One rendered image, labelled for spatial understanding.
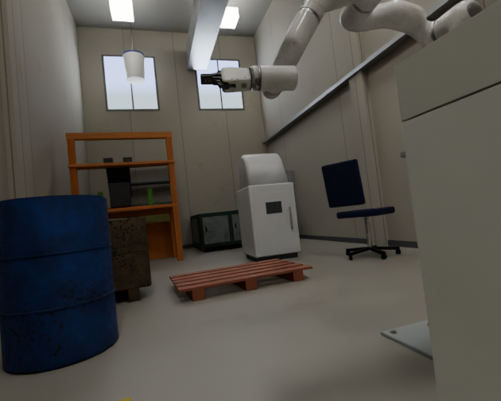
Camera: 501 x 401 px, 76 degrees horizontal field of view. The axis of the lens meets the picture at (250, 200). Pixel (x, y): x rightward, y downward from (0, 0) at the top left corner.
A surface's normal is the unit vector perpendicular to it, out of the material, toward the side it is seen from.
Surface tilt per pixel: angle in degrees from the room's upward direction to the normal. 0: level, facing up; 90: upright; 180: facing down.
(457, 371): 90
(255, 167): 71
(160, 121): 90
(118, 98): 90
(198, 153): 90
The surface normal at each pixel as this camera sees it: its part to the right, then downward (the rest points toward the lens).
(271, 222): 0.24, -0.07
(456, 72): -0.94, 0.09
